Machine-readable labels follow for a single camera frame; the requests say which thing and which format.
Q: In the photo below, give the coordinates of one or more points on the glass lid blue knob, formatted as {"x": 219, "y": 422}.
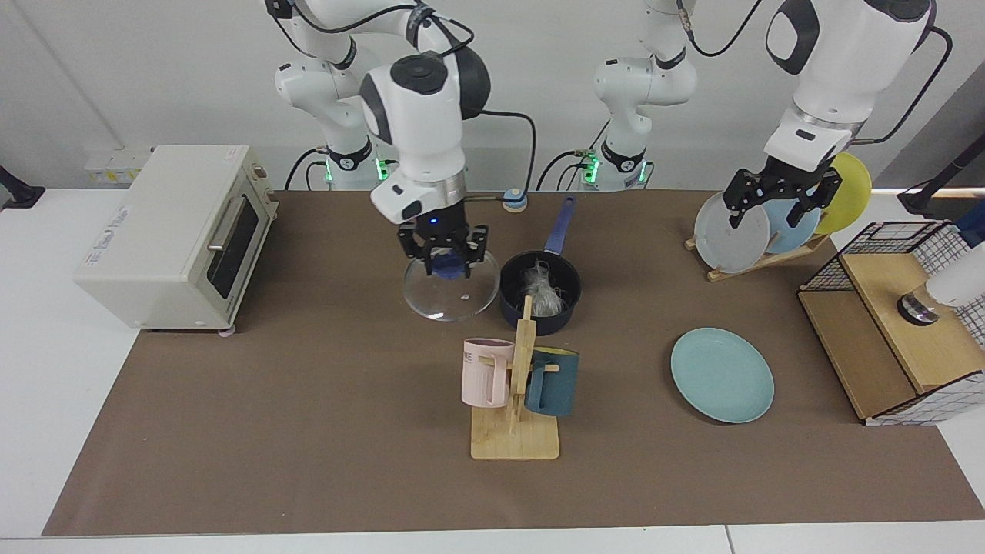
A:
{"x": 450, "y": 296}

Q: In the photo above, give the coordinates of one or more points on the white vermicelli bundle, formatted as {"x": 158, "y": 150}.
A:
{"x": 548, "y": 292}

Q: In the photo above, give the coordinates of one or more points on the light blue plate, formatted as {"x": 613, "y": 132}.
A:
{"x": 804, "y": 235}

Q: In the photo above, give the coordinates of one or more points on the pale grey plate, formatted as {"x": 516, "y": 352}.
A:
{"x": 727, "y": 246}

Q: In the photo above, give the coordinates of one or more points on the wooden plate rack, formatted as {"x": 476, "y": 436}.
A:
{"x": 758, "y": 265}

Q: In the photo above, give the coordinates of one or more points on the yellow plate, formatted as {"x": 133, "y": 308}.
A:
{"x": 850, "y": 188}

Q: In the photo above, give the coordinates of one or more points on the teal round plate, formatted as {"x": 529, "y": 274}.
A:
{"x": 722, "y": 375}

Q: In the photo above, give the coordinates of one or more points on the small blue round thing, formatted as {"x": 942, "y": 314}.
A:
{"x": 517, "y": 205}

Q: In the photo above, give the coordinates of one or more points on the pink mug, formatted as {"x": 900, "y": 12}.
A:
{"x": 483, "y": 373}

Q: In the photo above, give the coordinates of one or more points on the black stand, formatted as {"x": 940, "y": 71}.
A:
{"x": 923, "y": 198}
{"x": 19, "y": 192}

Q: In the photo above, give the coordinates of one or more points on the dark teal mug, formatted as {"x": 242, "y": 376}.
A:
{"x": 555, "y": 385}

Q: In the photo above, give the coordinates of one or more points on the brown table cloth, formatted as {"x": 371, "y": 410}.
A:
{"x": 308, "y": 385}

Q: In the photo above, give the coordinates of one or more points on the white bottle silver end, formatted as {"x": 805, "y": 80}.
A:
{"x": 954, "y": 285}

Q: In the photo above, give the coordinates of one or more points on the wooden cup stand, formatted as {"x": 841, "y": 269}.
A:
{"x": 515, "y": 442}

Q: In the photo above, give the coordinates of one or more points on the pale toaster oven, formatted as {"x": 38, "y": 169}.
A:
{"x": 161, "y": 238}

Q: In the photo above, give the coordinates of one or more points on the white wall socket strip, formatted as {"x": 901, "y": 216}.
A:
{"x": 115, "y": 165}

